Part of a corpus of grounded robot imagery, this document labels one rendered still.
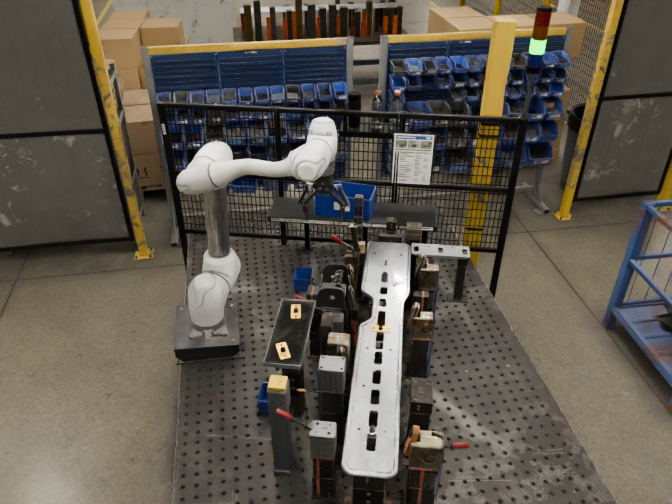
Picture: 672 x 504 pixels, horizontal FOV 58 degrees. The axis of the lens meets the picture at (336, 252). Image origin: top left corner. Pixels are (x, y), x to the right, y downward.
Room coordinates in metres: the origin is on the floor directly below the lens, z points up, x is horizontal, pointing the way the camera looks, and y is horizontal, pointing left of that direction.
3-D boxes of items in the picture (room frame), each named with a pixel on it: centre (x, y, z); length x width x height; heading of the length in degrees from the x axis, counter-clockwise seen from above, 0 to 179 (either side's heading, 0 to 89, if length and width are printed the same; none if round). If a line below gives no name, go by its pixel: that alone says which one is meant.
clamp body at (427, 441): (1.32, -0.31, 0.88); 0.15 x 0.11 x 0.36; 83
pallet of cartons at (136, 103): (5.30, 1.93, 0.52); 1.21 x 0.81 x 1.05; 13
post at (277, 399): (1.47, 0.20, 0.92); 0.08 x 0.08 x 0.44; 83
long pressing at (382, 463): (1.90, -0.19, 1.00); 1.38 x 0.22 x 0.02; 173
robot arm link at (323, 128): (2.05, 0.05, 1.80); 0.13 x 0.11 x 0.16; 167
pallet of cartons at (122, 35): (6.70, 2.06, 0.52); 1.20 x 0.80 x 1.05; 6
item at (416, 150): (2.92, -0.40, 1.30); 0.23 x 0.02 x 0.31; 83
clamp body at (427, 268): (2.30, -0.44, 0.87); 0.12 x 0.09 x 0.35; 83
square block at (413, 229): (2.64, -0.40, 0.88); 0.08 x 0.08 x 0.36; 83
